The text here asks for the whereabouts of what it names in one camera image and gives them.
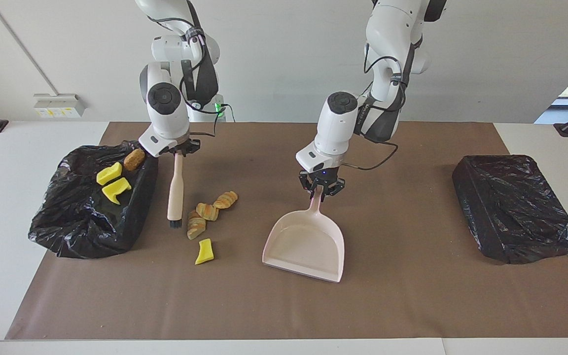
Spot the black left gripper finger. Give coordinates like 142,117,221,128
324,178,346,197
298,173,315,199

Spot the beige brush with black bristles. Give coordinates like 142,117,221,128
167,150,185,228

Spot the brown potato-like lump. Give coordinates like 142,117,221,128
123,148,145,171

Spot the striped toy croissant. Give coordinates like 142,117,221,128
187,210,207,241
196,202,219,221
213,191,239,210

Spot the beige plastic dustpan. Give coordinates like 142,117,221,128
262,186,346,284

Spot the chunky yellow sponge piece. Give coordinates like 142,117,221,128
96,162,123,186

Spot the long notched yellow sponge piece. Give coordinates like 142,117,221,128
102,177,132,205

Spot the small yellow sponge piece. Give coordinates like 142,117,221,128
195,238,215,265

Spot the crumpled black bag lined bin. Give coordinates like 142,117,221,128
28,140,159,260

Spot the smooth black bag lined bin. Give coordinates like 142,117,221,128
452,154,568,265

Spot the brown paper table mat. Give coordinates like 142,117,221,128
5,122,568,341

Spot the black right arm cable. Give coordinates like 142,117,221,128
180,27,218,139

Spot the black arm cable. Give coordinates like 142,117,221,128
180,27,218,139
341,30,415,172

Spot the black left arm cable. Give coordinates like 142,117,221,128
341,30,415,172

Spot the white wall socket box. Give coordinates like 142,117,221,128
34,94,86,119

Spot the grey wall conduit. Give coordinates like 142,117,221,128
0,0,59,95

